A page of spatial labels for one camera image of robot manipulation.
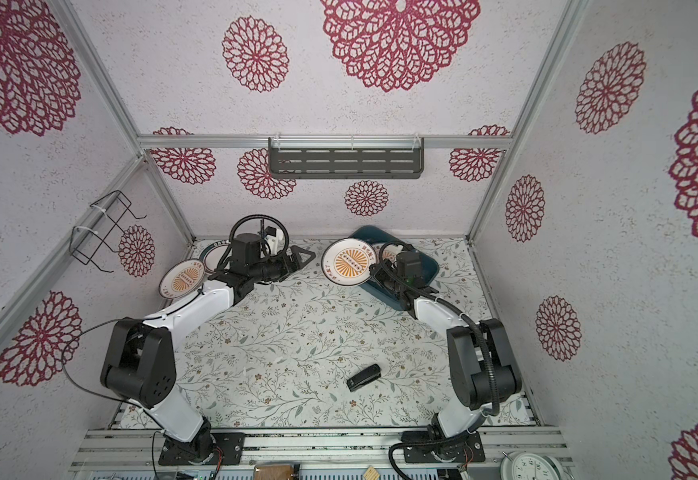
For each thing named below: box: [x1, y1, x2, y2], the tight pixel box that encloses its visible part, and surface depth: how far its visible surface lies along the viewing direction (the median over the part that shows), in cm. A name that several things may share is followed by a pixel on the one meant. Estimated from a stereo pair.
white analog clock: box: [500, 451, 565, 480], surface depth 69 cm
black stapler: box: [346, 363, 381, 392], surface depth 85 cm
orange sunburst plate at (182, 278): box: [159, 258, 205, 299], surface depth 109 cm
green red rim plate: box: [199, 240, 231, 276], surface depth 119 cm
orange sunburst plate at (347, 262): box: [321, 238, 377, 286], surface depth 96 cm
